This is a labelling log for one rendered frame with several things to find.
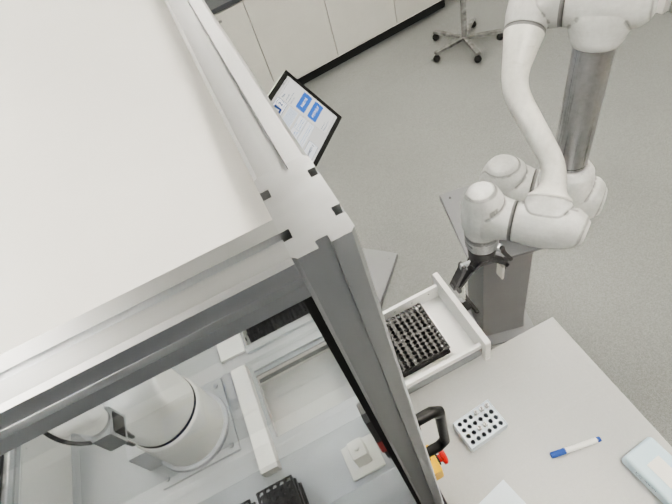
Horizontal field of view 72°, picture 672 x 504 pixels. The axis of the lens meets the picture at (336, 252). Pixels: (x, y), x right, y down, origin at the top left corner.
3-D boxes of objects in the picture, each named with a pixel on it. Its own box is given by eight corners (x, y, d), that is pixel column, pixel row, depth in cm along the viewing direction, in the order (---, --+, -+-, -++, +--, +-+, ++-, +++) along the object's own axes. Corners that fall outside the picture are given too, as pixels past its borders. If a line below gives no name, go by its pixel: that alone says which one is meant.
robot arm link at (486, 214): (456, 242, 122) (507, 252, 117) (453, 201, 111) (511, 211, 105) (467, 212, 128) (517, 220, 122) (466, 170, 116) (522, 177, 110)
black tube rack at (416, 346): (421, 312, 152) (419, 302, 147) (451, 356, 141) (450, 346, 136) (361, 344, 150) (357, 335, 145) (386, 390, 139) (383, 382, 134)
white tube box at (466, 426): (487, 403, 137) (487, 399, 134) (507, 428, 132) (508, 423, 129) (453, 427, 136) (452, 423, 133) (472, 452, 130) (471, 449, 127)
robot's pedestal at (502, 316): (511, 284, 243) (521, 180, 185) (537, 334, 224) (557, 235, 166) (455, 300, 246) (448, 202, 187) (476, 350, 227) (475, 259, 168)
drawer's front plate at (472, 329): (438, 289, 158) (436, 271, 149) (490, 358, 139) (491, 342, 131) (434, 291, 158) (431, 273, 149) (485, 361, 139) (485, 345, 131)
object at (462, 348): (436, 293, 155) (435, 283, 151) (482, 354, 139) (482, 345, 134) (329, 349, 152) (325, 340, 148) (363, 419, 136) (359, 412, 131)
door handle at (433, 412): (445, 435, 78) (437, 394, 64) (454, 449, 77) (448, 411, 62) (420, 449, 78) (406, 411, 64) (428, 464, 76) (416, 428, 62)
